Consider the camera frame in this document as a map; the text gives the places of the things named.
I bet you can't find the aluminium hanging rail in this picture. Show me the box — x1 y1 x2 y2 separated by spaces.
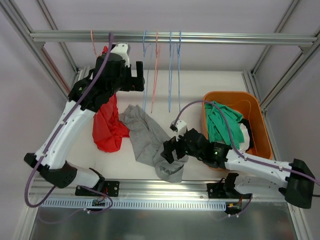
29 30 318 47

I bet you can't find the black tank top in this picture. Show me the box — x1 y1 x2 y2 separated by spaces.
238 118 254 151

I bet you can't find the orange plastic basket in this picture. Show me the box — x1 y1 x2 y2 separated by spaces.
203 91 273 160

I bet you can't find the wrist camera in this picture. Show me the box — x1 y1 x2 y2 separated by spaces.
169 119 188 142
108 42 131 67

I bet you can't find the slotted cable duct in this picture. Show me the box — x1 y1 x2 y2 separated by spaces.
41 198 227 212

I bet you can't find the blue hanger with black top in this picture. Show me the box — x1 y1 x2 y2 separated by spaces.
176 30 182 111

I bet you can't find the white tank top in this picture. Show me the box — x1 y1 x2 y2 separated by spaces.
238 123 251 152

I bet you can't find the red tank top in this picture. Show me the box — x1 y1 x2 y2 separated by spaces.
91 46 131 153

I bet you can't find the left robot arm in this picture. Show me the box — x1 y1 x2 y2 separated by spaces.
24 50 145 196

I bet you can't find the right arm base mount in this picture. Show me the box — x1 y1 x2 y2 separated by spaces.
206 182 226 199

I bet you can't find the blue hanger with white top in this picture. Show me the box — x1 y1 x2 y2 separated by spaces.
168 32 174 113

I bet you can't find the blue hanger with grey top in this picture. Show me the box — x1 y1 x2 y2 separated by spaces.
142 30 154 112

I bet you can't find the grey tank top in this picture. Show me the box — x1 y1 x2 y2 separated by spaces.
119 105 189 183

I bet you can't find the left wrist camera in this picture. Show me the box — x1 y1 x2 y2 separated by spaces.
108 42 131 67

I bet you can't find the pink hanger with green top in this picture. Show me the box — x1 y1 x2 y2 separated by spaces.
150 31 161 113

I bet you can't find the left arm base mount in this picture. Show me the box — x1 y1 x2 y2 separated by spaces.
75 180 120 197

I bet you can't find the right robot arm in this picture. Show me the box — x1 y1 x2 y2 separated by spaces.
161 128 317 209

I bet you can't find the green tank top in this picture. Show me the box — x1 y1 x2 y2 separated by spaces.
204 101 244 149

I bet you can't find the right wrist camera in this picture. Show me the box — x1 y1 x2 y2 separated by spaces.
169 119 188 142

